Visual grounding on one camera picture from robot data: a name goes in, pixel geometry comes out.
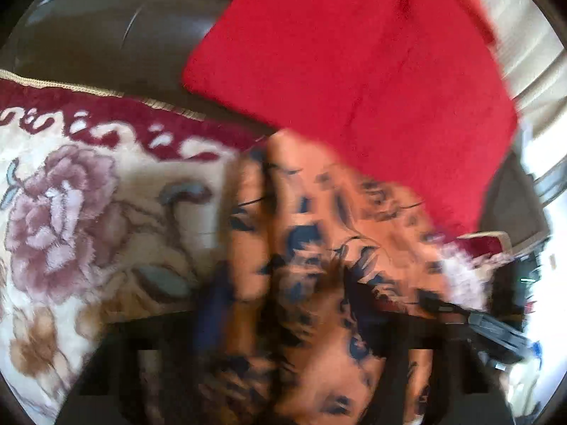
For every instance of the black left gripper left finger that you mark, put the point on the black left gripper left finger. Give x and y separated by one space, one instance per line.
189 352

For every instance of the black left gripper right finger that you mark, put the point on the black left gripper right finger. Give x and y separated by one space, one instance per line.
390 336

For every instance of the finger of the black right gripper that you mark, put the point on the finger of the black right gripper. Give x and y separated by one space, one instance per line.
445 312

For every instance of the orange black floral garment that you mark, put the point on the orange black floral garment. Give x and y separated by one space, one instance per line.
291 351

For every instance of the floral plush blanket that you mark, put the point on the floral plush blanket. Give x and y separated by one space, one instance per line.
112 208

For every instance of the red fleece cloth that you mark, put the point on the red fleece cloth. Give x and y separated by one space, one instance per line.
404 90

